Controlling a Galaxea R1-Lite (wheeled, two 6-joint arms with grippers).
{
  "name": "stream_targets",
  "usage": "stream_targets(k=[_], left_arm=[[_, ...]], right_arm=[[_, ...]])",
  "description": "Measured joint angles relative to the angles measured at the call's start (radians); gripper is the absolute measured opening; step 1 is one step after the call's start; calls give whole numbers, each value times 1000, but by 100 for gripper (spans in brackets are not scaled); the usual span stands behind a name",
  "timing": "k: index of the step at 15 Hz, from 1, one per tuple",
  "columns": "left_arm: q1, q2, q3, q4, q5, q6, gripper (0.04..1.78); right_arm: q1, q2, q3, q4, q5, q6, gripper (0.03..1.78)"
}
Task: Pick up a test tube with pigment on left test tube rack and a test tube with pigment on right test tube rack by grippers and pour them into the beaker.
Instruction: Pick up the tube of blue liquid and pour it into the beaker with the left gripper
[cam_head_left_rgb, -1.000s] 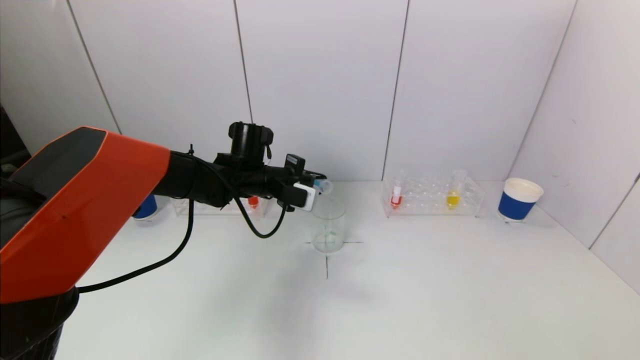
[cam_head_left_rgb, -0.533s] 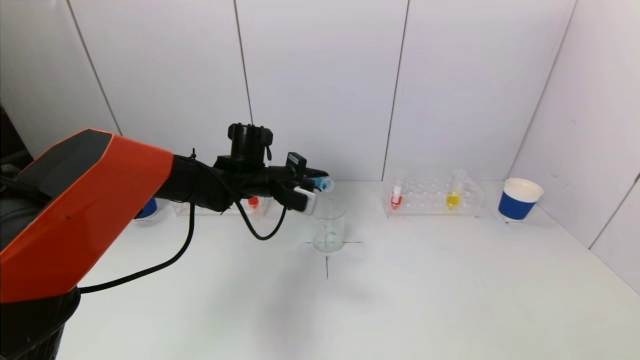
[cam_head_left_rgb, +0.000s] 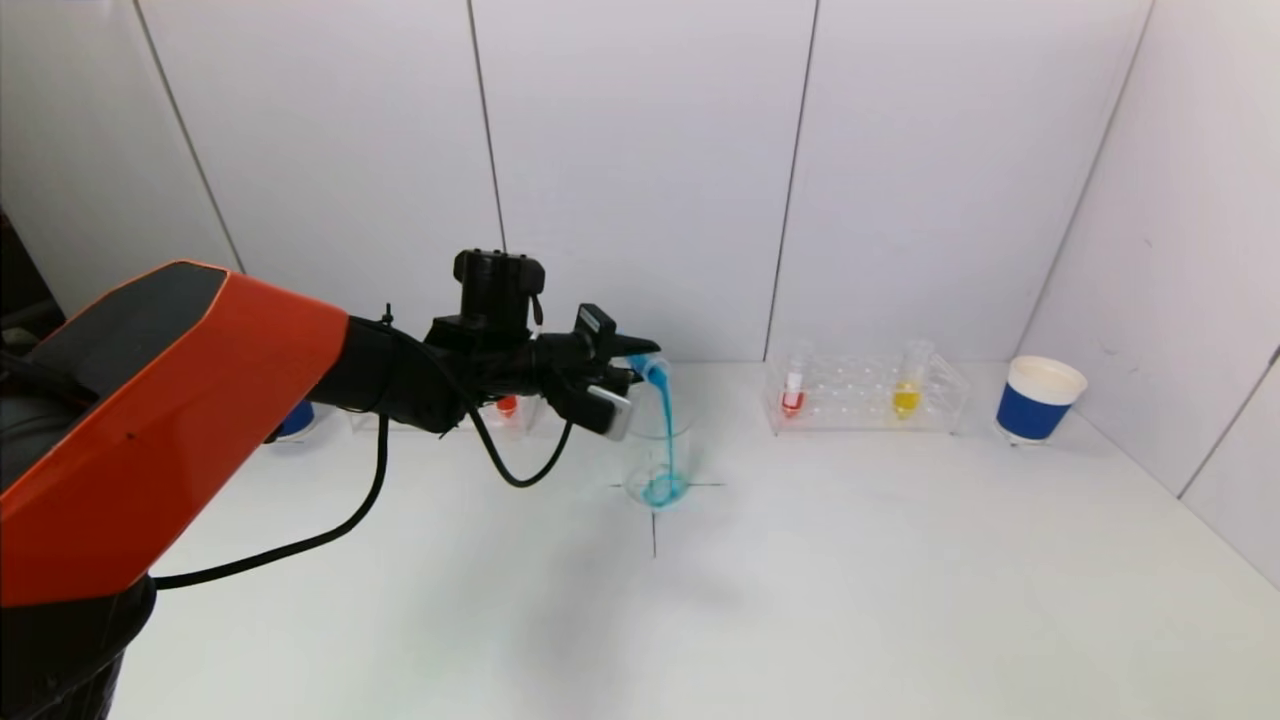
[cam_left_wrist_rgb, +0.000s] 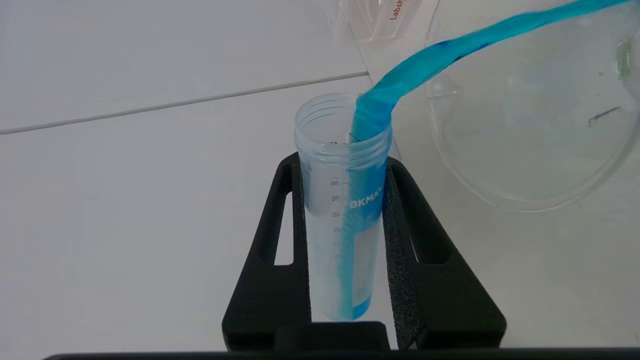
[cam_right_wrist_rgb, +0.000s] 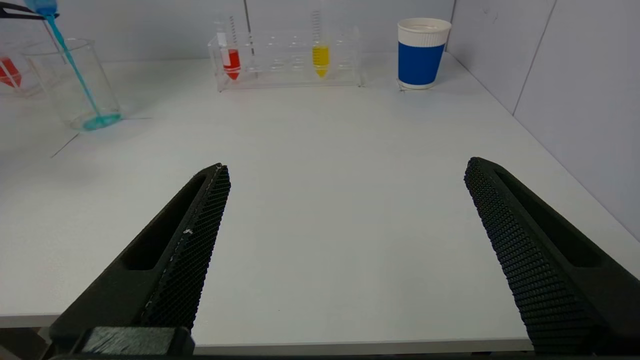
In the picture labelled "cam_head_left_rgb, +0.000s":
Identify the yellow liquid test tube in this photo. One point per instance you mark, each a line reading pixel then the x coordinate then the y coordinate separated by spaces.
pixel 904 400

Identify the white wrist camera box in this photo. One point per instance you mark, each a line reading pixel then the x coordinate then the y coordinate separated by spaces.
pixel 612 412

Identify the red liquid test tube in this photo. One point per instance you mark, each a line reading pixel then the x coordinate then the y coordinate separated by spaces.
pixel 507 405

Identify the clear acrylic test tube rack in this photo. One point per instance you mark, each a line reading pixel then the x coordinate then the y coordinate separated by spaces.
pixel 530 415
pixel 850 395

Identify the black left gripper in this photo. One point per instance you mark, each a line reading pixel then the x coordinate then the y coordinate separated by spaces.
pixel 596 337

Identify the red liquid tube white label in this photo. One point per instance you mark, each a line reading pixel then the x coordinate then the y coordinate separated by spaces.
pixel 792 400

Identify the clear glass beaker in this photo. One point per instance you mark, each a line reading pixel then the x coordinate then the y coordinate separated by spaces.
pixel 660 470

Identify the blue liquid test tube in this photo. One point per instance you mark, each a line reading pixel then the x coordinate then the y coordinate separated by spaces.
pixel 652 372

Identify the white paper cup blue sleeve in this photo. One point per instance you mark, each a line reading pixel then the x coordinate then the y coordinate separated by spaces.
pixel 1030 412
pixel 297 420

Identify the orange and black left arm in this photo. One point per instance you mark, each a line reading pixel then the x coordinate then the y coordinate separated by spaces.
pixel 150 430

